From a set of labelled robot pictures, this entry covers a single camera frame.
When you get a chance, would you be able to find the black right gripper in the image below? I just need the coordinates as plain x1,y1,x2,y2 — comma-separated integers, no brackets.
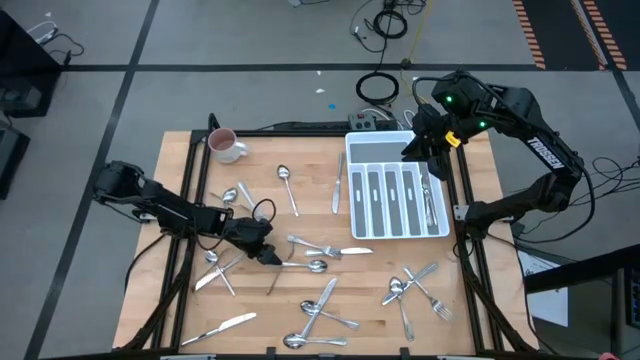
401,103,464,182

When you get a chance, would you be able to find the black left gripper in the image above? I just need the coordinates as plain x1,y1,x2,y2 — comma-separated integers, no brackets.
227,216,284,266

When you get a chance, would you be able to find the silver fork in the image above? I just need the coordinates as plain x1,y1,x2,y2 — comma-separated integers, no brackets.
402,266,455,322
424,172,440,229
286,234,344,260
419,162,434,227

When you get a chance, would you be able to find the silver spoon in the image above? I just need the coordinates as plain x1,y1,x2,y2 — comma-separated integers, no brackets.
388,275,416,343
282,332,349,350
276,164,301,218
277,258,329,275
208,186,239,207
204,249,237,298
299,299,361,331

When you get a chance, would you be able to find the white cutlery organizer tray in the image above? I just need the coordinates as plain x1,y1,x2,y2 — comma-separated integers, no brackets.
344,130,451,241

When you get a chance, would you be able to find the pink and white mug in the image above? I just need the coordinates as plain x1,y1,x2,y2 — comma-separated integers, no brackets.
207,127,250,165

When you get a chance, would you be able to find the black mat orange striped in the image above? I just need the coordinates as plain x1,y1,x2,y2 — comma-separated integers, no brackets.
510,0,630,72

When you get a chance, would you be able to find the black desk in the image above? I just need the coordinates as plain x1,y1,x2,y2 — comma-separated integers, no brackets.
522,243,640,360

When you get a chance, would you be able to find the white paper sheet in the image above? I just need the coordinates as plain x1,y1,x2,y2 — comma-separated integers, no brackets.
517,249,571,329

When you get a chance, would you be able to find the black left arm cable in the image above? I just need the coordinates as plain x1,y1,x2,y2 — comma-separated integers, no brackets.
192,197,278,251

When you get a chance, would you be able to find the gray power switch box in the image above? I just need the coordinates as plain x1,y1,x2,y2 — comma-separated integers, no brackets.
347,112,378,133

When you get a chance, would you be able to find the white power cable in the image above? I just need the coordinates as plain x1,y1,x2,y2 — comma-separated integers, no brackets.
359,106,417,130

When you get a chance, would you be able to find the black coiled cable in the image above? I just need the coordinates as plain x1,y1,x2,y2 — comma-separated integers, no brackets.
355,72,400,105
372,9,409,40

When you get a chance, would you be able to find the black hanging cable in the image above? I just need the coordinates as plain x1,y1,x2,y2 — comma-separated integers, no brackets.
377,0,396,76

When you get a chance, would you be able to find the yellow hanging cable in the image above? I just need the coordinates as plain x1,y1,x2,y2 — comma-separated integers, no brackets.
398,0,434,99

